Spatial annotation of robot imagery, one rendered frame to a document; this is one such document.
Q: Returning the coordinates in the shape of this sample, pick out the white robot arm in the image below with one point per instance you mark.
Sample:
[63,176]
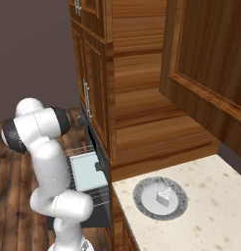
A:
[47,163]

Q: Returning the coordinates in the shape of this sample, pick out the wooden cabinet door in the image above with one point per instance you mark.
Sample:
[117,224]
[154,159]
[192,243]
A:
[93,13]
[96,91]

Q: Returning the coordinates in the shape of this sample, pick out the pale blue oven tray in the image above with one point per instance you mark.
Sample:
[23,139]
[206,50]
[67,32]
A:
[86,173]

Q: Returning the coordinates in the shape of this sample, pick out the grey marble-rimmed plate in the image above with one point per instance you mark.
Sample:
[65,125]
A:
[145,199]

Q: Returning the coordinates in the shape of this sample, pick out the white cake wedge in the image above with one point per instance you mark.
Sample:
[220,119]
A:
[165,197]

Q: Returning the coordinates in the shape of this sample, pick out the black oven door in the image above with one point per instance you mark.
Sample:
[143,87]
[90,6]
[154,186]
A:
[99,218]

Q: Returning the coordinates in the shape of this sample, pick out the tall wooden cabinet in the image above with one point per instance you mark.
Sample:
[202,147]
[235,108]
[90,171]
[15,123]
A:
[142,98]

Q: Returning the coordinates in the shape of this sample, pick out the wooden base cabinet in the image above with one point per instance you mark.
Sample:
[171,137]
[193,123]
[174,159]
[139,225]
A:
[120,225]

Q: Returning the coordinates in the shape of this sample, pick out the wooden wall cupboard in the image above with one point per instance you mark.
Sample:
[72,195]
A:
[207,65]

